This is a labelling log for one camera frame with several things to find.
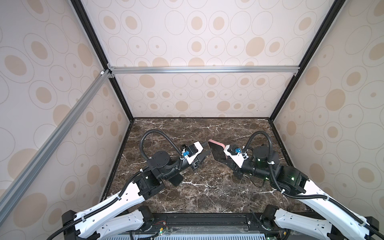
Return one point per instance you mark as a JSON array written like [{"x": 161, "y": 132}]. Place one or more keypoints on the diagonal aluminium rail left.
[{"x": 30, "y": 172}]

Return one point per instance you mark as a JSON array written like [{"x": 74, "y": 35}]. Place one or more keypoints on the black frame post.
[
  {"x": 97, "y": 47},
  {"x": 325, "y": 26}
]

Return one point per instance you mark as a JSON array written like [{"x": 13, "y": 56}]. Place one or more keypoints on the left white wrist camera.
[{"x": 190, "y": 153}]

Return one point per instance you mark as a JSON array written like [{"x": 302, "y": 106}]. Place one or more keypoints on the black phone lower left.
[{"x": 176, "y": 180}]

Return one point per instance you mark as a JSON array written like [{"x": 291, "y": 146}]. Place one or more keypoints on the horizontal aluminium rail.
[{"x": 200, "y": 70}]

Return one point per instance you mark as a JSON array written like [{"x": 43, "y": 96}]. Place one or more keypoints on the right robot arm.
[{"x": 338, "y": 223}]

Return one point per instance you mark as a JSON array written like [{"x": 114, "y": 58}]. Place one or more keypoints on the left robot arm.
[{"x": 143, "y": 185}]

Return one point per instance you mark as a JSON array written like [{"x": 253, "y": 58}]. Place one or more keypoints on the black frame post left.
[{"x": 97, "y": 47}]

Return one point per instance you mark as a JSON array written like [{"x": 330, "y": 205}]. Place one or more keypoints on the black frame post right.
[{"x": 325, "y": 26}]

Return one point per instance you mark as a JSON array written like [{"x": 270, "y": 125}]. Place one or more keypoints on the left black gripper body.
[{"x": 191, "y": 164}]

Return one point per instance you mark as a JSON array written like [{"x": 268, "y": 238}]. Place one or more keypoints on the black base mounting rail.
[{"x": 141, "y": 224}]

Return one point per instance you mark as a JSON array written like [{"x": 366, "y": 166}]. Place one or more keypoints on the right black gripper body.
[{"x": 246, "y": 169}]

